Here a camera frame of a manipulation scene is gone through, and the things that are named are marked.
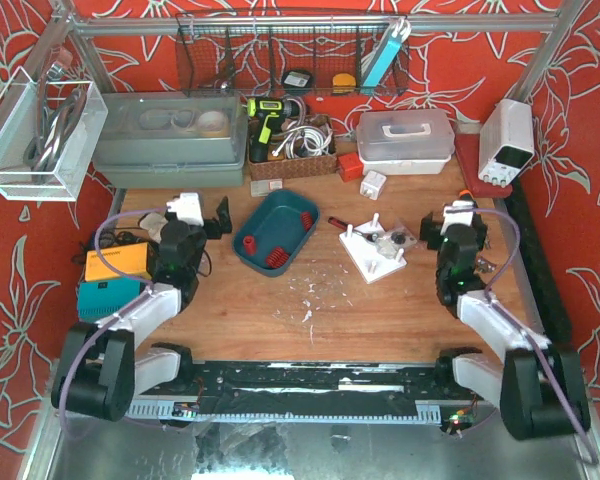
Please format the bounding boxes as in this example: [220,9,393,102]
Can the white plastic case with handle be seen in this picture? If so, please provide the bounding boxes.
[356,109,455,176]

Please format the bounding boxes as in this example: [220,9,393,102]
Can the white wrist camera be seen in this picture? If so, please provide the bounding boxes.
[441,199,475,236]
[167,192,204,226]

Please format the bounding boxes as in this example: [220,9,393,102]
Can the small metal parts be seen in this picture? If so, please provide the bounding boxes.
[475,237,498,274]

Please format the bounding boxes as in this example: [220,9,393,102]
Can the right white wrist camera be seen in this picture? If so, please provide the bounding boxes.
[441,199,475,236]

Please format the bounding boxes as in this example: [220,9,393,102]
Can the aluminium frame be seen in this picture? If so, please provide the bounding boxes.
[0,1,600,479]

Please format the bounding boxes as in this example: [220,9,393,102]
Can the plastic bag with parts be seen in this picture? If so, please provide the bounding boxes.
[375,220,418,261]

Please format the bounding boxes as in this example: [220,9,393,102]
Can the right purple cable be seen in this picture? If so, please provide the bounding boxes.
[469,207,600,466]

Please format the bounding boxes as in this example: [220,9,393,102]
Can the purple cable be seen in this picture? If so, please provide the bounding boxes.
[469,207,600,466]
[58,208,201,441]

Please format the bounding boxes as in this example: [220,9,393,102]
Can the red small box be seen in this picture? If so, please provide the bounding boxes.
[337,152,364,182]

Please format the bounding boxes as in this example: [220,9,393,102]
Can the black wire hanging basket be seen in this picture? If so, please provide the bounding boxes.
[174,10,411,99]

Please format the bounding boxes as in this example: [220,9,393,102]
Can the red handled ratchet wrench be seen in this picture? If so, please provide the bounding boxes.
[328,216,379,243]

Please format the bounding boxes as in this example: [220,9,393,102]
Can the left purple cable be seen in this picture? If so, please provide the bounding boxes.
[58,208,201,441]

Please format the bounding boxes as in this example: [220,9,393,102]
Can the small red spring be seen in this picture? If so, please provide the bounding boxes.
[300,211,314,232]

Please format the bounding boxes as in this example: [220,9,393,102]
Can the large red spring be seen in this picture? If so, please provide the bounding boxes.
[265,246,289,269]

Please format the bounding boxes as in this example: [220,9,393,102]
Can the white power supply unit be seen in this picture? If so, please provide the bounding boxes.
[478,99,534,188]

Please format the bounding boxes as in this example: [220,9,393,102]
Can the grey plastic storage box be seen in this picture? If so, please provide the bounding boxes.
[93,92,248,189]

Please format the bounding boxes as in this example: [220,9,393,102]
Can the white peg base plate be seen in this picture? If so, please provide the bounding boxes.
[339,213,407,284]

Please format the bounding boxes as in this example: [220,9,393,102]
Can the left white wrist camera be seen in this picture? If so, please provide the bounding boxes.
[167,192,204,226]

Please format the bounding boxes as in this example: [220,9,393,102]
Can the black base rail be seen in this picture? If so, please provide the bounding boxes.
[131,361,485,422]

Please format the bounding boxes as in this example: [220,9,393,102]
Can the clear small label bag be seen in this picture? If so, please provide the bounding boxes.
[250,179,283,197]

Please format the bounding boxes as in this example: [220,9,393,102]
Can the teal plastic tray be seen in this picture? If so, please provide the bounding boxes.
[232,189,320,278]

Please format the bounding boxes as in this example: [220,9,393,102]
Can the yellow tape measure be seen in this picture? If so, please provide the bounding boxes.
[332,73,357,95]

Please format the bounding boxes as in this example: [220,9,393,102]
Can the black cable duct strip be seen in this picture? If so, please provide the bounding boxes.
[504,180,572,344]

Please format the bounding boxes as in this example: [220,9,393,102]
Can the white power plug adapter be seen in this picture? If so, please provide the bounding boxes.
[359,171,387,200]

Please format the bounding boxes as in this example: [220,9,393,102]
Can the green yellow cordless drill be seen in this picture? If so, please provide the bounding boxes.
[247,97,300,164]

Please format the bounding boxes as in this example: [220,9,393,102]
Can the red spool spring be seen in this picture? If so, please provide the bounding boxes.
[243,235,257,256]

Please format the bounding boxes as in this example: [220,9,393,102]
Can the white coiled cable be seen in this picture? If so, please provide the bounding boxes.
[272,124,334,158]

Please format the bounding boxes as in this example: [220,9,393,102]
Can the white work glove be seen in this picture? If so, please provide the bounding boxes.
[138,212,168,243]

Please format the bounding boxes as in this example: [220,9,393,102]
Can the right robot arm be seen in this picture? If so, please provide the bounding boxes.
[419,202,591,440]

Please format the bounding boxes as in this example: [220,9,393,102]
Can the woven brown basket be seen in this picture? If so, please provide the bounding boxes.
[247,114,337,180]

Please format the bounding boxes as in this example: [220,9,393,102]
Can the teal power box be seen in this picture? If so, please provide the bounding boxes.
[77,278,145,322]

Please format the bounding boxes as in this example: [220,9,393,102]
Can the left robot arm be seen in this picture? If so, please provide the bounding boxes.
[51,193,233,426]

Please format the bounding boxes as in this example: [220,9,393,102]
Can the orange black screwdriver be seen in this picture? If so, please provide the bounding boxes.
[459,189,475,201]

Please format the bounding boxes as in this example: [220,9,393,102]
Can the orange power box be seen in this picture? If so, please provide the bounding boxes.
[84,242,156,282]

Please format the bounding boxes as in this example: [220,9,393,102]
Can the clear acrylic hanging box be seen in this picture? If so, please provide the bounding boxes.
[0,68,108,202]

